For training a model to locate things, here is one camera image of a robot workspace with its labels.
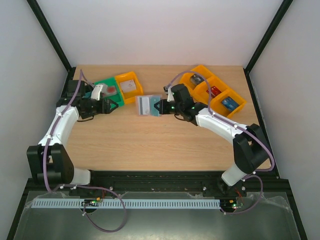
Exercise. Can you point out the blue card stack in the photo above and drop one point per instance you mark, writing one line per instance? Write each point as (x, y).
(230, 104)

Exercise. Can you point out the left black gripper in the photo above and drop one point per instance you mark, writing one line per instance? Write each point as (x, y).
(109, 111)

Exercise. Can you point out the white slotted cable duct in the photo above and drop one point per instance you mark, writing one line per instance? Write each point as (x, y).
(73, 203)

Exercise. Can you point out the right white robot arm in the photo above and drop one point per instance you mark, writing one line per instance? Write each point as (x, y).
(249, 144)

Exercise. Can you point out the teal card stack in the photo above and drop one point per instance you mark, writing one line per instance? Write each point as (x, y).
(88, 95)

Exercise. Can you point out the dark grey card stack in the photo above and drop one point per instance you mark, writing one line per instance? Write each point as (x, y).
(196, 79)

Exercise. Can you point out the green bin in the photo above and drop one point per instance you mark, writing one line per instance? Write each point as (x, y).
(118, 98)

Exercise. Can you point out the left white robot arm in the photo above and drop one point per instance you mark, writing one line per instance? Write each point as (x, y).
(49, 161)

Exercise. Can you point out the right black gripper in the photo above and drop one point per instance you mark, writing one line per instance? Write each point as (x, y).
(163, 108)

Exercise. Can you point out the yellow bin with dark cards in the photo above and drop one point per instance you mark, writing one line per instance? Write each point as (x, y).
(201, 70)

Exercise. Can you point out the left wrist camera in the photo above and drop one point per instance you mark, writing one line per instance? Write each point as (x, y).
(99, 91)

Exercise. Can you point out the red patterned card stack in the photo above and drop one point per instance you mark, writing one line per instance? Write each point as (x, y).
(110, 91)

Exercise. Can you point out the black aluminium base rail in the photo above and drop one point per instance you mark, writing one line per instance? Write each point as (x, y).
(209, 183)

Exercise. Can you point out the teal credit card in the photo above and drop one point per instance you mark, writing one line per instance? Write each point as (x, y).
(153, 100)

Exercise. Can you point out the beige card stack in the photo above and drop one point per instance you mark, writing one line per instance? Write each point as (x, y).
(128, 86)

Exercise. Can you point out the yellow bin with red cards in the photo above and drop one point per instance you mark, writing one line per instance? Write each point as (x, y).
(201, 92)

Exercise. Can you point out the left yellow bin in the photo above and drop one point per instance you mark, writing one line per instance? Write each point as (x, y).
(129, 98)

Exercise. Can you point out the yellow bin with blue cards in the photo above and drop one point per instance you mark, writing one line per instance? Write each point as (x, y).
(217, 106)

